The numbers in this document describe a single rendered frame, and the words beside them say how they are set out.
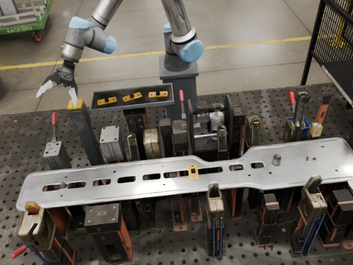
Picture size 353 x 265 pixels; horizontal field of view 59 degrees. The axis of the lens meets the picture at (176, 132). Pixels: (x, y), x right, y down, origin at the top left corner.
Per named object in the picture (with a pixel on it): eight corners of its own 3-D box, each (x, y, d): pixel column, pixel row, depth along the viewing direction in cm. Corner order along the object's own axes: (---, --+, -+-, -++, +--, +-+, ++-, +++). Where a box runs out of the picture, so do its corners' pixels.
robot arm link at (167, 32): (181, 40, 167) (179, 15, 158) (193, 50, 158) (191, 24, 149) (161, 46, 164) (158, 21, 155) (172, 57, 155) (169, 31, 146)
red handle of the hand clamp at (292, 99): (293, 126, 131) (287, 91, 135) (292, 128, 133) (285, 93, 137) (303, 125, 131) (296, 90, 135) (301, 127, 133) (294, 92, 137)
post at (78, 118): (92, 175, 169) (66, 113, 138) (93, 164, 174) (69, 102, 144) (106, 173, 169) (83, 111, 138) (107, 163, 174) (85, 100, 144)
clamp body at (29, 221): (49, 284, 128) (10, 242, 103) (56, 250, 139) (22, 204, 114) (74, 281, 128) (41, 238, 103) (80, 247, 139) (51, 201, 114)
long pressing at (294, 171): (11, 218, 118) (9, 216, 117) (27, 172, 135) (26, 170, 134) (371, 179, 119) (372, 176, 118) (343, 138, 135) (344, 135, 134)
